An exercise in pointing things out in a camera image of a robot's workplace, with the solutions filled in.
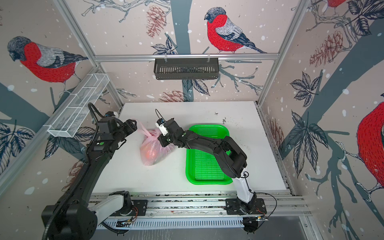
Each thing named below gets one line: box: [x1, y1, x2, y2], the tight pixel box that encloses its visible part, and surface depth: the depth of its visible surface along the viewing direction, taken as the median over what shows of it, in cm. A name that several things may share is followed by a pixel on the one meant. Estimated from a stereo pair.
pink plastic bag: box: [137, 120, 174, 166], surface depth 87 cm
